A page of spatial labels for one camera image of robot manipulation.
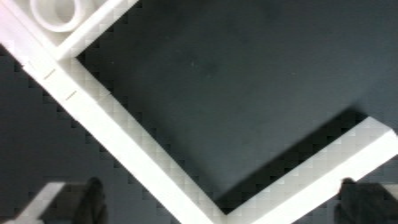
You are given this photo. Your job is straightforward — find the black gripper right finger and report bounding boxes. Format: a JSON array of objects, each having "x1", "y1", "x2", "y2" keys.
[{"x1": 335, "y1": 178, "x2": 398, "y2": 224}]

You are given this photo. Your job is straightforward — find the white U-shaped obstacle fence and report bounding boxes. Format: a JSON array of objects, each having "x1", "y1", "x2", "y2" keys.
[{"x1": 0, "y1": 19, "x2": 398, "y2": 224}]

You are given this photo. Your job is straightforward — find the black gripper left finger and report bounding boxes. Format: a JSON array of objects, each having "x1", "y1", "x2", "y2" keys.
[{"x1": 4, "y1": 177, "x2": 109, "y2": 224}]

